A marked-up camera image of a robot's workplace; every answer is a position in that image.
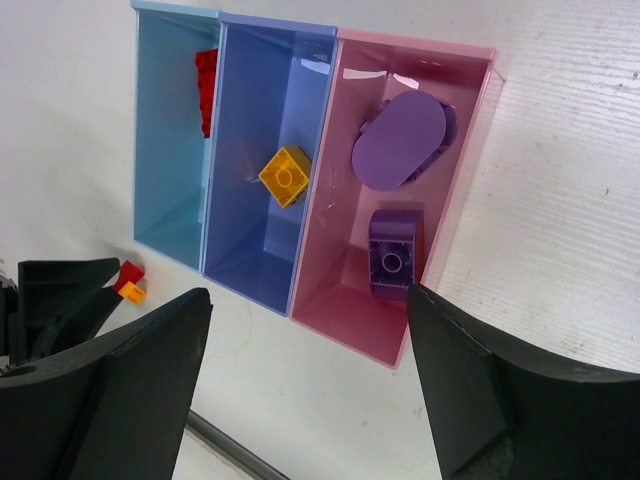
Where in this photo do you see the light blue container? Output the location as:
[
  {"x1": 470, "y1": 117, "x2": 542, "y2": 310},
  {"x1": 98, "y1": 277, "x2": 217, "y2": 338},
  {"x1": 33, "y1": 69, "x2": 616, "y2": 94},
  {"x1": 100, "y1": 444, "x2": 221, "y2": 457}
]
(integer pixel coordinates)
[{"x1": 131, "y1": 1, "x2": 221, "y2": 270}]

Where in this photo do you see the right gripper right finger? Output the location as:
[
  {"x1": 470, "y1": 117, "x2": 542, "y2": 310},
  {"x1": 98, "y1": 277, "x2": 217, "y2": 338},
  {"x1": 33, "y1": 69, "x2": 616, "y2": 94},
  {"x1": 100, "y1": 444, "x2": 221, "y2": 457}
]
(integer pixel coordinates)
[{"x1": 408, "y1": 284, "x2": 639, "y2": 479}]

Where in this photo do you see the small red lego piece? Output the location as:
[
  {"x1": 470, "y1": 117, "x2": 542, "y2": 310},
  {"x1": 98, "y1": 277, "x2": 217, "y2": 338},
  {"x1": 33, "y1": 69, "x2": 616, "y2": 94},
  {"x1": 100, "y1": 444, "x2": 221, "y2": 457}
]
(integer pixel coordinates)
[{"x1": 113, "y1": 260, "x2": 145, "y2": 292}]

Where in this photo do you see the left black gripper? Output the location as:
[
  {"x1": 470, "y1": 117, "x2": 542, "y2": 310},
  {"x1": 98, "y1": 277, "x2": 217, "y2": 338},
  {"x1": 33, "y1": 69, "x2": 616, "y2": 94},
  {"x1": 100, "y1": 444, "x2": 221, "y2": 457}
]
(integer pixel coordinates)
[{"x1": 1, "y1": 257, "x2": 123, "y2": 372}]

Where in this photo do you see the pink container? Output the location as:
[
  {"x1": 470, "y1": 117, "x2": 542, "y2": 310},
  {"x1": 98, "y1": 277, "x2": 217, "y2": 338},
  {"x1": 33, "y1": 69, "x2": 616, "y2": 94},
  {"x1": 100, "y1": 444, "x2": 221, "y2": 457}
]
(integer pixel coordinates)
[{"x1": 290, "y1": 28, "x2": 505, "y2": 368}]

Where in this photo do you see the small purple lego brick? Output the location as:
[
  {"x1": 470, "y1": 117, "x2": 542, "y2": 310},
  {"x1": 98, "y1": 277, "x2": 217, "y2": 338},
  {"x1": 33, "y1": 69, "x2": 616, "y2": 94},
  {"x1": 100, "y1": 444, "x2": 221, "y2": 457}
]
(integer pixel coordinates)
[{"x1": 367, "y1": 209, "x2": 424, "y2": 301}]

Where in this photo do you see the orange lego piece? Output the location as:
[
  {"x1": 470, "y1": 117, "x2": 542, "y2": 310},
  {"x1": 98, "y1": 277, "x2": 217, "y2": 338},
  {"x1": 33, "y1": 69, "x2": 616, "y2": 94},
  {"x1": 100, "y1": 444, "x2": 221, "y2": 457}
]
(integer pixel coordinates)
[{"x1": 118, "y1": 281, "x2": 146, "y2": 305}]

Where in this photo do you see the aluminium rail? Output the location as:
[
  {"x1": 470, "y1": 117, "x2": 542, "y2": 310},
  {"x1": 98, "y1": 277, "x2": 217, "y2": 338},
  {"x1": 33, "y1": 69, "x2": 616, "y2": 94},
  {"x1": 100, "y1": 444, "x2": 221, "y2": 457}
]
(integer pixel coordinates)
[{"x1": 186, "y1": 410, "x2": 289, "y2": 480}]

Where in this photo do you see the purple lego piece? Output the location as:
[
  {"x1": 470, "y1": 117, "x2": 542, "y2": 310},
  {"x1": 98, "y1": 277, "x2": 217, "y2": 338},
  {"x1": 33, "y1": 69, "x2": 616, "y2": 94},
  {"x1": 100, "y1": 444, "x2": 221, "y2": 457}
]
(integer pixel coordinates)
[{"x1": 351, "y1": 90, "x2": 458, "y2": 192}]

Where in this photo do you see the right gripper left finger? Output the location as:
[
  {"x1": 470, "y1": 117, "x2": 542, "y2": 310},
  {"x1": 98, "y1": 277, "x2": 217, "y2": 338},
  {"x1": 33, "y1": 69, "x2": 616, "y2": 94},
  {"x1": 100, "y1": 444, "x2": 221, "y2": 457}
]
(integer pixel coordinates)
[{"x1": 1, "y1": 288, "x2": 213, "y2": 479}]

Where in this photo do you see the yellow lego piece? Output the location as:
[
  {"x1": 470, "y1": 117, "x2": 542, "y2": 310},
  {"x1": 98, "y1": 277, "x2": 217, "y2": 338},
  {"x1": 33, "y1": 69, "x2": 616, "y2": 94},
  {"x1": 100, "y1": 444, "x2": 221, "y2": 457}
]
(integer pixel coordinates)
[{"x1": 259, "y1": 145, "x2": 312, "y2": 208}]

